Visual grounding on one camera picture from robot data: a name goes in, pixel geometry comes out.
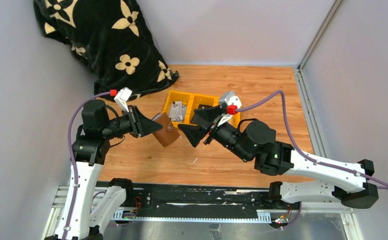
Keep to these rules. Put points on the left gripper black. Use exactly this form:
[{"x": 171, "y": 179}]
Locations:
[{"x": 141, "y": 125}]

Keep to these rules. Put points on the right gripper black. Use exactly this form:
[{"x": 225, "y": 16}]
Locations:
[{"x": 208, "y": 115}]

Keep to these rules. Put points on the brown leather card holder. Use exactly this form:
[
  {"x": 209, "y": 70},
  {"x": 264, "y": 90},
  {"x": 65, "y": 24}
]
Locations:
[{"x": 168, "y": 134}]

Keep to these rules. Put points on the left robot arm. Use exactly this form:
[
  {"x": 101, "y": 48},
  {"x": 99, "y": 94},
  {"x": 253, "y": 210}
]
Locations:
[{"x": 80, "y": 220}]

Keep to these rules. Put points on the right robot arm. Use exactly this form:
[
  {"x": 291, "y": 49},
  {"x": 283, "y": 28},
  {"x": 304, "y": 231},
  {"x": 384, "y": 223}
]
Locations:
[{"x": 329, "y": 179}]

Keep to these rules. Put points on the silver cards pile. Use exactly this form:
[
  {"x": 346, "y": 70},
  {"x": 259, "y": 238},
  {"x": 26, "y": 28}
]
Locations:
[{"x": 177, "y": 111}]

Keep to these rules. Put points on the yellow bin middle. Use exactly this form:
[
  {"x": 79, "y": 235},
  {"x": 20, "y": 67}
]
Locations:
[{"x": 195, "y": 101}]

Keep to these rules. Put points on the yellow bin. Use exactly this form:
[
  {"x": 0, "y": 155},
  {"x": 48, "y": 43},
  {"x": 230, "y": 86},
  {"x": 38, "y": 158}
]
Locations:
[
  {"x": 224, "y": 117},
  {"x": 176, "y": 96},
  {"x": 195, "y": 101}
]

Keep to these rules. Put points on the yellow bin left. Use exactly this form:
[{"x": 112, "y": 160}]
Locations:
[{"x": 176, "y": 96}]

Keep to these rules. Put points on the yellow bin right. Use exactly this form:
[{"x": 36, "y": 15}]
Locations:
[{"x": 224, "y": 117}]

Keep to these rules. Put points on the black floral blanket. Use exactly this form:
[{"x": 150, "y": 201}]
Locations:
[{"x": 111, "y": 38}]

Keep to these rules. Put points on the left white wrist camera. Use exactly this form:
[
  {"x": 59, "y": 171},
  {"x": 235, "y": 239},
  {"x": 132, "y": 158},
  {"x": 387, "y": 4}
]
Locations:
[{"x": 122, "y": 97}]

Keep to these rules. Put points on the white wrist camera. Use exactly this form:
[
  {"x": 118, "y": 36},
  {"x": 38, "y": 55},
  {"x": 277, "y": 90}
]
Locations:
[
  {"x": 122, "y": 97},
  {"x": 229, "y": 102}
]

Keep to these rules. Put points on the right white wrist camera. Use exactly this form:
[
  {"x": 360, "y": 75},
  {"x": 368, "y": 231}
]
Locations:
[{"x": 229, "y": 102}]

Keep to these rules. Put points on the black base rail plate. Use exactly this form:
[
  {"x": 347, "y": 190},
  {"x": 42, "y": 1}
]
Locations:
[{"x": 200, "y": 202}]

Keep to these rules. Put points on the aluminium frame post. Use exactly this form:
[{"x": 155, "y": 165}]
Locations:
[{"x": 336, "y": 5}]

